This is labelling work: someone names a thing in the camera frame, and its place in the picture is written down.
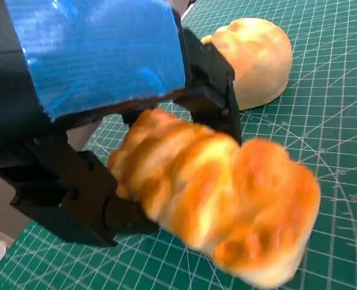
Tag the long striped bread loaf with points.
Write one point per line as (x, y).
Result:
(220, 193)

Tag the round bread bun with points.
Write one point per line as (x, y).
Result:
(256, 60)

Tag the green cutting mat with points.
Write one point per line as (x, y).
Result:
(332, 90)

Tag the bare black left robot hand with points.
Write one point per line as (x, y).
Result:
(99, 54)

